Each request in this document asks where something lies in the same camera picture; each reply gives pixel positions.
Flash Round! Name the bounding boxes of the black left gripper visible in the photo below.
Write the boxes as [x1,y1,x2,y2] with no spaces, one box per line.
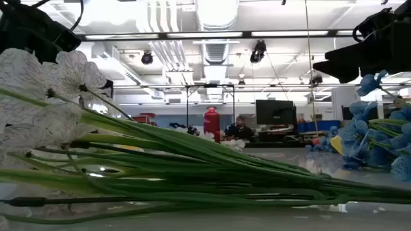
[0,0,83,64]

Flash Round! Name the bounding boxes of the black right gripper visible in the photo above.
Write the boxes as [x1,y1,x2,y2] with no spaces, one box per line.
[312,18,411,84]

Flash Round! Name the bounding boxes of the yellow flower without leaves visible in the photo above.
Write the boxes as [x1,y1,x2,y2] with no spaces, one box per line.
[329,134,344,155]

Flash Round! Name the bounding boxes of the blue artificial flower bunch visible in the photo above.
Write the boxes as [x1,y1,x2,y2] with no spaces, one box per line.
[340,69,411,183]
[304,125,342,153]

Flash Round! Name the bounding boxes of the red vase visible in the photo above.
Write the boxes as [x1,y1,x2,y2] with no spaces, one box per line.
[203,107,221,144]

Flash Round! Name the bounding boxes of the white artificial flower bunch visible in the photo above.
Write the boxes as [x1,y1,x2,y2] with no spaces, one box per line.
[198,130,247,152]
[0,47,411,225]

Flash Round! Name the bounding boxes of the white cabinet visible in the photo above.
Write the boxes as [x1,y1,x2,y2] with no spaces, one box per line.
[331,86,361,121]

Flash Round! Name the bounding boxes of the red box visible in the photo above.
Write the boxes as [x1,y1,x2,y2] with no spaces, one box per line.
[133,112,157,125]

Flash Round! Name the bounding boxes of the blue storage bins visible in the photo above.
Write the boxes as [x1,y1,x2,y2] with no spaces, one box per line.
[297,120,341,133]

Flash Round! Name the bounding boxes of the black computer monitor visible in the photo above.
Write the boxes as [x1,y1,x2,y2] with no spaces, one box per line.
[256,99,298,126]

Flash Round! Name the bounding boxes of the black bar with light strips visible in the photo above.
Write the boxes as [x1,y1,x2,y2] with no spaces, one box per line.
[78,30,363,42]

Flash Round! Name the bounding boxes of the person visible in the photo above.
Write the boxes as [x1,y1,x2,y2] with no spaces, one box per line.
[224,115,255,142]

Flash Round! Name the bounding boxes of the yellow hanging rope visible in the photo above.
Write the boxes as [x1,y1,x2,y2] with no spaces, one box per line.
[304,0,319,135]

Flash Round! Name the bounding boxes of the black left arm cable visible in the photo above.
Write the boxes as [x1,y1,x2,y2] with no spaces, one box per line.
[31,0,85,32]

